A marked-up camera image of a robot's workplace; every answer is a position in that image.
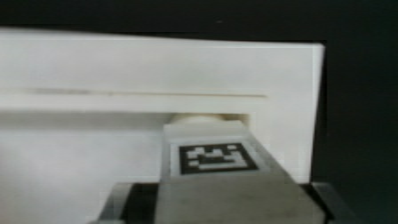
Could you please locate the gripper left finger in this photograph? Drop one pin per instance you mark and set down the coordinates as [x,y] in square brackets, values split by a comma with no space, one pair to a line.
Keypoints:
[130,204]

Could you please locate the white square table top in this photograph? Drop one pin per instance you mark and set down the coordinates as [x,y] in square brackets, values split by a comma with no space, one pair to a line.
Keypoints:
[70,154]

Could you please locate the white U-shaped obstacle fence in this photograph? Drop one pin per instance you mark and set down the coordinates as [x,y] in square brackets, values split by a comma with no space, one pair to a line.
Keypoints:
[91,72]

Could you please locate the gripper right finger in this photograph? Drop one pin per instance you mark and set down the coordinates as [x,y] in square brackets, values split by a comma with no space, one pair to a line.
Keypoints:
[326,196]

